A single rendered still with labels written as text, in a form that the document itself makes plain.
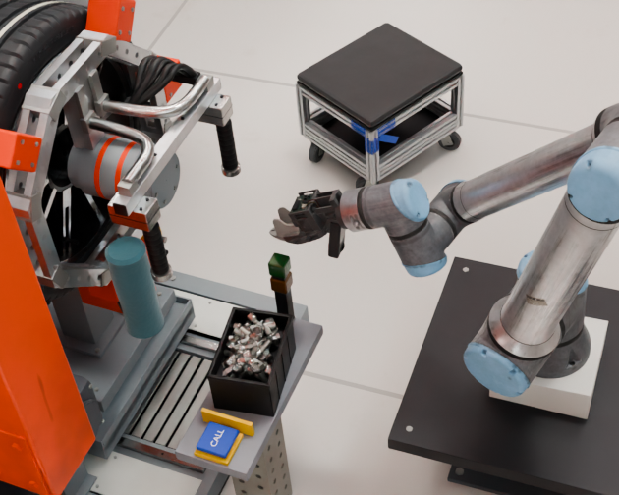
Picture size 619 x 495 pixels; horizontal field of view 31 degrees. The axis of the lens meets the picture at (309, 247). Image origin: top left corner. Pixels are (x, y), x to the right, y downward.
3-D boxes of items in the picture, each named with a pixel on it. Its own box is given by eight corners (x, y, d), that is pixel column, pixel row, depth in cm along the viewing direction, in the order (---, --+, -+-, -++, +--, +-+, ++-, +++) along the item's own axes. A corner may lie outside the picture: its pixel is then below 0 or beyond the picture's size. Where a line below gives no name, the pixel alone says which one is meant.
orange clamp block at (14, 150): (11, 130, 218) (-17, 125, 209) (44, 137, 215) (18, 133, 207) (3, 165, 218) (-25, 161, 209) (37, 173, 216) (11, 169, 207)
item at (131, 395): (85, 288, 322) (78, 265, 315) (196, 318, 311) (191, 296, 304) (-11, 422, 291) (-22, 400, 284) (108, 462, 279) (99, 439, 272)
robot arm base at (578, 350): (594, 321, 260) (597, 293, 253) (585, 384, 248) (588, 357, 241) (514, 309, 266) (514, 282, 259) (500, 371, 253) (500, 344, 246)
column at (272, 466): (255, 481, 282) (237, 380, 252) (292, 493, 279) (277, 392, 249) (240, 514, 276) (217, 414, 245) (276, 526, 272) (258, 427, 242)
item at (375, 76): (391, 99, 386) (389, 17, 362) (467, 146, 366) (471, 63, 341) (298, 157, 368) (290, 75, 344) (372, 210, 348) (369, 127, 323)
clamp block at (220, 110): (196, 105, 246) (194, 86, 242) (234, 113, 243) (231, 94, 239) (187, 119, 242) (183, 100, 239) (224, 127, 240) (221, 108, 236)
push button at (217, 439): (210, 426, 239) (209, 420, 237) (240, 435, 237) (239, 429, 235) (196, 452, 235) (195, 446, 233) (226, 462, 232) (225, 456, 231)
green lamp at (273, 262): (275, 263, 249) (273, 250, 246) (292, 267, 248) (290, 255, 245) (268, 276, 246) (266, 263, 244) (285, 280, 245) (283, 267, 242)
